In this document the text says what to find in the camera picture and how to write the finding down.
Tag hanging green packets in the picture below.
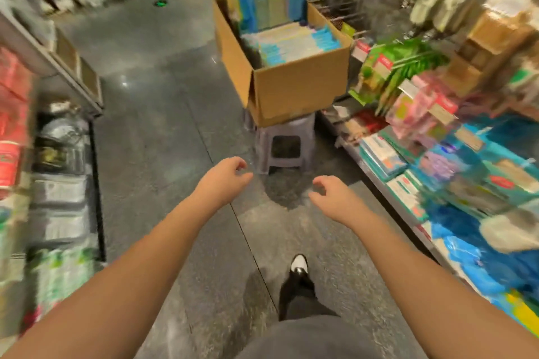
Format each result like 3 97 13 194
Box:
349 37 451 116

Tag teal cloth packets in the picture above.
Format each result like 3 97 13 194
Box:
358 119 539 229

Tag blue glove packets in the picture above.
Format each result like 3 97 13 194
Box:
421 203 539 305

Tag person's left hand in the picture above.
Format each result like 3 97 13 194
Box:
194 156 254 213

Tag person's right hand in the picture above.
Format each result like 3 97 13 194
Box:
308 174 373 231

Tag person's black shoe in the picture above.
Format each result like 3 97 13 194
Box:
289 254 311 282

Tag grey plastic stool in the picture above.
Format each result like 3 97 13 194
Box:
253 112 318 174

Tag person's grey trousers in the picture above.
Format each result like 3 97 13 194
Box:
236 274 384 359

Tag brown cardboard box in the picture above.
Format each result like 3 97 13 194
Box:
212 0 355 128

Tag person's right forearm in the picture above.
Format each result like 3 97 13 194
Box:
349 211 539 359

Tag yellow green sponge packets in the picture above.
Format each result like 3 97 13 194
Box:
492 287 539 339

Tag shelf with packaged goods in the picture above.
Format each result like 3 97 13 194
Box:
0 10 106 347

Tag pink goods pile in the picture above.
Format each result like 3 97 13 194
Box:
383 72 464 141

